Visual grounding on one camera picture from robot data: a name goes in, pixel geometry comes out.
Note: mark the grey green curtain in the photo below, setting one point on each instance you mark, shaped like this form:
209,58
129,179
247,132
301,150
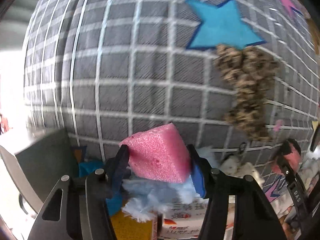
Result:
14,23

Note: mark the white polka dot scrunchie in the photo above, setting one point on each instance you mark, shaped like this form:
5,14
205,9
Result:
232,166

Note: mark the white open storage box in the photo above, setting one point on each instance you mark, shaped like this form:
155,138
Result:
36,159

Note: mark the light blue fluffy duster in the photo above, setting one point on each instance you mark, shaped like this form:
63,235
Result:
147,198

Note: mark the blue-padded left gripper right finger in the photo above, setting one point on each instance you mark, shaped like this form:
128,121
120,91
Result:
254,217

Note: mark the floral tissue pack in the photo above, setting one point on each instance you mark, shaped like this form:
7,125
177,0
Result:
182,221

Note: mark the pink sponge block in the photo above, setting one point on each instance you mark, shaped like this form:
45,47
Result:
159,154

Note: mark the leopard print scarf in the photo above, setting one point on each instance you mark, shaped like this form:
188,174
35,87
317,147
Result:
250,71

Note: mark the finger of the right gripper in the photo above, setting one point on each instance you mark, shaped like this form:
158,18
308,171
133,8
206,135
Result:
315,139
296,190

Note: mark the grey checked star cloth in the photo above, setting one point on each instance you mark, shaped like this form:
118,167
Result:
105,69

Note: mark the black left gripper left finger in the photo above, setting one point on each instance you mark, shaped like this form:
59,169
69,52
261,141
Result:
101,185

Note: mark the pink patterned paper box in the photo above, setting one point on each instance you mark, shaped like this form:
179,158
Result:
127,228

